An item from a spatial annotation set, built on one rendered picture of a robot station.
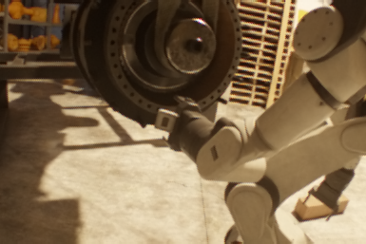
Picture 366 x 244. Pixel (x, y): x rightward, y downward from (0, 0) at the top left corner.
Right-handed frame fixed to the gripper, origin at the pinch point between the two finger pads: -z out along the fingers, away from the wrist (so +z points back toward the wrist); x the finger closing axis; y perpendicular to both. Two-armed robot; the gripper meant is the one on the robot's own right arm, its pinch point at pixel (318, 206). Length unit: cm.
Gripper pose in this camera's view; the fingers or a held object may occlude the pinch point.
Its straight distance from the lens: 100.2
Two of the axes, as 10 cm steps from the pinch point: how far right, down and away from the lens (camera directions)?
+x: -6.5, -4.8, 5.9
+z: 2.6, -8.7, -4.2
